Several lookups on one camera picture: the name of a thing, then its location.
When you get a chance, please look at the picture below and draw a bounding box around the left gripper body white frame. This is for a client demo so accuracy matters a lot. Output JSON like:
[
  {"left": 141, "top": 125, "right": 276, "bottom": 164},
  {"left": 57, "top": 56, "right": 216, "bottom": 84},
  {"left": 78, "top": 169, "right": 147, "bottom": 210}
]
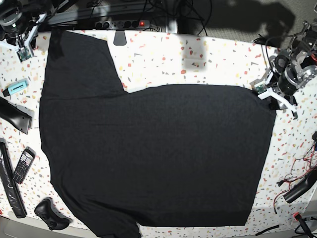
[{"left": 250, "top": 71, "right": 298, "bottom": 119}]

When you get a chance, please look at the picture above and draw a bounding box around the long black bar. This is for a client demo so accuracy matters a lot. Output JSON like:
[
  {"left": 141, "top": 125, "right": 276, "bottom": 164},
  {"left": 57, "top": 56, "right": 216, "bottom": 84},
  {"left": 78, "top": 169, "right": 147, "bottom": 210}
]
[{"left": 0, "top": 139, "right": 27, "bottom": 218}]

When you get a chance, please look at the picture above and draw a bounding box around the black socket strip red switch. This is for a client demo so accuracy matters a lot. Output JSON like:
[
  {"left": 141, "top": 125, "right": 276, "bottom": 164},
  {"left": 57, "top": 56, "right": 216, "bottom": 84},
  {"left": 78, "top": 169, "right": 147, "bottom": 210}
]
[{"left": 95, "top": 20, "right": 150, "bottom": 30}]

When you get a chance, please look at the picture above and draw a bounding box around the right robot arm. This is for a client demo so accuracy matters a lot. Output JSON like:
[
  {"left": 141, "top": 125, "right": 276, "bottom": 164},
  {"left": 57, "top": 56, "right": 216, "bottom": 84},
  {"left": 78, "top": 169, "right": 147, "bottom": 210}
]
[{"left": 0, "top": 0, "right": 52, "bottom": 62}]

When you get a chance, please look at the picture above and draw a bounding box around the red black wire bundle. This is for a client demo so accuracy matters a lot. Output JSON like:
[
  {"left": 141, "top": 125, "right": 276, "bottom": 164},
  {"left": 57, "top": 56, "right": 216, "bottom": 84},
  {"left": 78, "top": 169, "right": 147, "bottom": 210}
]
[{"left": 273, "top": 133, "right": 317, "bottom": 214}]

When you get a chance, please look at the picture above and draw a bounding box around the grey table clamp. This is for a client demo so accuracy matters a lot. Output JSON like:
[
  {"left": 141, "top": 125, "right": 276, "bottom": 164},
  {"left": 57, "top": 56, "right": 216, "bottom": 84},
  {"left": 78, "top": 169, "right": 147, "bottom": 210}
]
[{"left": 113, "top": 30, "right": 127, "bottom": 46}]

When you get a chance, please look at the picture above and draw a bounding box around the light blue highlighter pen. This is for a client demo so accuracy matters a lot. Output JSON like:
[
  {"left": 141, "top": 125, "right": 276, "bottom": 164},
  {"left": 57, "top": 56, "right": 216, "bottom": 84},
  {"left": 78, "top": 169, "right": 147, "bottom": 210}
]
[{"left": 2, "top": 79, "right": 28, "bottom": 97}]

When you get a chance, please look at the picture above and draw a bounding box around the black handheld tool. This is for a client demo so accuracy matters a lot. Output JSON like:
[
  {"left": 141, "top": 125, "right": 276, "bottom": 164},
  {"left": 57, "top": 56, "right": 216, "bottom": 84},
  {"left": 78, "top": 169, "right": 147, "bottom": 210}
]
[{"left": 0, "top": 98, "right": 32, "bottom": 134}]

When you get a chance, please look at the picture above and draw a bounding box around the black game controller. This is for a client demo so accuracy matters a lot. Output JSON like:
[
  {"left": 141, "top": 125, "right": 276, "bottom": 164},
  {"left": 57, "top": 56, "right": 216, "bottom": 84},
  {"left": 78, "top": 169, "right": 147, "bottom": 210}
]
[{"left": 34, "top": 198, "right": 70, "bottom": 231}]

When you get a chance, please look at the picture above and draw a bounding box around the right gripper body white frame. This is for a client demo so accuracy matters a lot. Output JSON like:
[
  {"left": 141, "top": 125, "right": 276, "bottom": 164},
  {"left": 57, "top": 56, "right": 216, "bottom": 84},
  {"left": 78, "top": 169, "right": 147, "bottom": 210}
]
[{"left": 0, "top": 13, "right": 47, "bottom": 62}]

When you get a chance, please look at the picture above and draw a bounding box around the black T-shirt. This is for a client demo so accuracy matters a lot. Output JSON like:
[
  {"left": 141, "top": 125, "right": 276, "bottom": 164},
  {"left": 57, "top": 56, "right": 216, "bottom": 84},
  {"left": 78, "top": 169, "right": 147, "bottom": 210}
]
[{"left": 39, "top": 30, "right": 276, "bottom": 238}]

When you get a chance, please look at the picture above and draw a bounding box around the terrazzo pattern table cloth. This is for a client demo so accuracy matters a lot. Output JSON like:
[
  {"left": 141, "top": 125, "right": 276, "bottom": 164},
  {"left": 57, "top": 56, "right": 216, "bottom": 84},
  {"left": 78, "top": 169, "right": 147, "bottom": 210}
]
[{"left": 0, "top": 30, "right": 317, "bottom": 238}]

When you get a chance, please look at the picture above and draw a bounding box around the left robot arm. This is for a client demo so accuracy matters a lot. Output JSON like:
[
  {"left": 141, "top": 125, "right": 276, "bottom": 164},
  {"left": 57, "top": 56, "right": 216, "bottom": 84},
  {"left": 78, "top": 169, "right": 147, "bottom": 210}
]
[{"left": 250, "top": 19, "right": 317, "bottom": 119}]

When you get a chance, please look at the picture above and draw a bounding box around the black phone handset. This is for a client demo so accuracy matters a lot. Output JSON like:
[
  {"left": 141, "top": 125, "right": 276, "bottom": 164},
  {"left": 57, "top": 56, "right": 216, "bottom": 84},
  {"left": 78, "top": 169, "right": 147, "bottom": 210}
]
[{"left": 13, "top": 147, "right": 36, "bottom": 184}]

